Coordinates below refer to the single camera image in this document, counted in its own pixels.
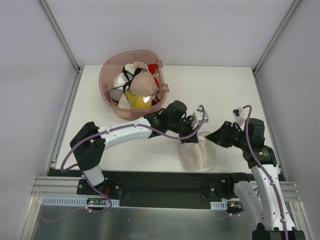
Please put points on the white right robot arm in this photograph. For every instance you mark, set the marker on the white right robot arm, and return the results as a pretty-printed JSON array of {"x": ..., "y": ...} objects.
[{"x": 268, "y": 207}]

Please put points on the white cable duct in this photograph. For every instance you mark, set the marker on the white cable duct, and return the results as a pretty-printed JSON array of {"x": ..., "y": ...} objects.
[
  {"x": 67, "y": 201},
  {"x": 219, "y": 205}
]

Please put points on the pink translucent plastic basket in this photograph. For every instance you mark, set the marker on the pink translucent plastic basket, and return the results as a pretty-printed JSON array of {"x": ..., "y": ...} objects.
[{"x": 113, "y": 66}]

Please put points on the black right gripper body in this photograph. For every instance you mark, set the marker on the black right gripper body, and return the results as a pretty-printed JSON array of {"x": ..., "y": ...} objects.
[{"x": 225, "y": 135}]

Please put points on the metal front sheet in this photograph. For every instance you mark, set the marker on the metal front sheet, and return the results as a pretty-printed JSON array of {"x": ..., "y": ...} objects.
[{"x": 43, "y": 222}]

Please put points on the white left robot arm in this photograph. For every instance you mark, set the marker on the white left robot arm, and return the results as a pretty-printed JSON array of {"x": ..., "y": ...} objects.
[{"x": 91, "y": 141}]

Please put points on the aluminium frame post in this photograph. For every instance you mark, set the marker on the aluminium frame post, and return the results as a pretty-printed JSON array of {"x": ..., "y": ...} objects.
[
  {"x": 59, "y": 34},
  {"x": 276, "y": 35}
]

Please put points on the white bra black trim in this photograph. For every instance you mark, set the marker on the white bra black trim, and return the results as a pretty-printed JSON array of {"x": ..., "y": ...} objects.
[{"x": 121, "y": 83}]

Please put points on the left aluminium frame post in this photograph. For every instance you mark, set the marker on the left aluminium frame post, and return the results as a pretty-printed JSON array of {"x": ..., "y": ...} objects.
[{"x": 59, "y": 34}]

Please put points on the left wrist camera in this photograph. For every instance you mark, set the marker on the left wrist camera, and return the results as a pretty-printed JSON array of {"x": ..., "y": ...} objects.
[{"x": 200, "y": 116}]

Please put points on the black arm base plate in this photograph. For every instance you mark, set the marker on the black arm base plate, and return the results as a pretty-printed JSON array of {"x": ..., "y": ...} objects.
[{"x": 170, "y": 190}]

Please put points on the front aluminium frame rail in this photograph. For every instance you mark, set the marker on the front aluminium frame rail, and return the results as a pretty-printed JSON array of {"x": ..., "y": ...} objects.
[{"x": 55, "y": 186}]

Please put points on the red bra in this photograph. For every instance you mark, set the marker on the red bra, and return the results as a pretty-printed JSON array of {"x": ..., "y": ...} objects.
[{"x": 153, "y": 69}]

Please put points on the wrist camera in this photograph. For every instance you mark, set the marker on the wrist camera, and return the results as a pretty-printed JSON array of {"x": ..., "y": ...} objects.
[
  {"x": 239, "y": 116},
  {"x": 200, "y": 116}
]

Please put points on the white mesh laundry bag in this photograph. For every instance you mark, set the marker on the white mesh laundry bag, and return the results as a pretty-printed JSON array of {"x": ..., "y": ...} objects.
[{"x": 198, "y": 157}]

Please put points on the right white cable duct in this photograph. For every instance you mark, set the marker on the right white cable duct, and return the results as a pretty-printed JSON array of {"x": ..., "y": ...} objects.
[{"x": 219, "y": 205}]

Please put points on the right aluminium frame post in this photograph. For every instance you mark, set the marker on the right aluminium frame post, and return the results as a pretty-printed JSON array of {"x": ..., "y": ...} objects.
[{"x": 276, "y": 35}]

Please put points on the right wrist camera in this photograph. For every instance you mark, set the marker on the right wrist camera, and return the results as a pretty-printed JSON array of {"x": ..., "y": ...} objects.
[{"x": 239, "y": 116}]

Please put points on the yellow bra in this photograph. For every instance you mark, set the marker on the yellow bra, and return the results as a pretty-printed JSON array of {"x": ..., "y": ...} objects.
[{"x": 138, "y": 102}]

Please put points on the left white cable duct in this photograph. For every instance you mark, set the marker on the left white cable duct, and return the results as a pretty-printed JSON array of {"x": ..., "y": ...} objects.
[{"x": 67, "y": 201}]

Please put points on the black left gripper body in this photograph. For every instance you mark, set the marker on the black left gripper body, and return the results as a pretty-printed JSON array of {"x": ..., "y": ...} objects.
[{"x": 187, "y": 129}]

